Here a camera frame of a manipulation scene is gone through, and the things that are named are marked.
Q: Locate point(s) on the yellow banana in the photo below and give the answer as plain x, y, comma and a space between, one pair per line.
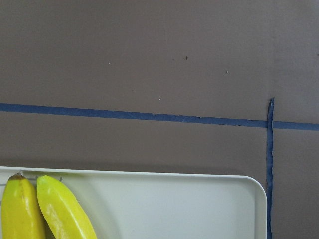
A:
62, 211
21, 217

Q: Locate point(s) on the white bear tray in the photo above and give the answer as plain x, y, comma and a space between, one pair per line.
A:
144, 205

